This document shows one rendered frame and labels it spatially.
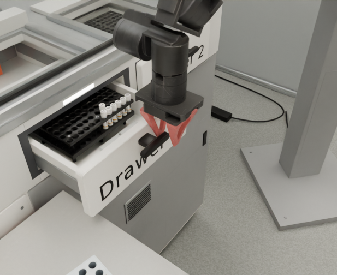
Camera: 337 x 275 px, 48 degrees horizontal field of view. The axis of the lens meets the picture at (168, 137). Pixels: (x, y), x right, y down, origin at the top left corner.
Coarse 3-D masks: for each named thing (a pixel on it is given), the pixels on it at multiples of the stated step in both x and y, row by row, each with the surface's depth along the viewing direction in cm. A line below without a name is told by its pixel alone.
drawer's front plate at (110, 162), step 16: (144, 128) 69; (112, 144) 65; (128, 144) 66; (96, 160) 62; (112, 160) 64; (128, 160) 69; (80, 176) 60; (96, 176) 62; (112, 176) 66; (80, 192) 63; (96, 192) 64; (112, 192) 68; (96, 208) 66
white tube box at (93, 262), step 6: (90, 258) 63; (96, 258) 63; (84, 264) 62; (90, 264) 62; (96, 264) 62; (102, 264) 62; (72, 270) 61; (78, 270) 61; (84, 270) 62; (90, 270) 61; (96, 270) 61; (102, 270) 61; (108, 270) 61
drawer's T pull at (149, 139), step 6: (144, 138) 68; (150, 138) 68; (156, 138) 68; (162, 138) 68; (168, 138) 70; (144, 144) 68; (150, 144) 67; (156, 144) 67; (144, 150) 66; (150, 150) 66; (144, 156) 65
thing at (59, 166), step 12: (108, 84) 86; (120, 84) 85; (132, 96) 83; (132, 108) 86; (132, 120) 85; (36, 144) 70; (96, 144) 78; (36, 156) 71; (48, 156) 68; (60, 156) 67; (84, 156) 76; (48, 168) 70; (60, 168) 68; (72, 168) 65; (60, 180) 70; (72, 180) 67
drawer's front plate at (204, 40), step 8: (208, 24) 102; (208, 32) 104; (192, 40) 98; (200, 40) 102; (208, 40) 105; (200, 48) 104; (208, 48) 107; (192, 56) 102; (144, 64) 85; (192, 64) 104; (144, 72) 87; (144, 80) 88
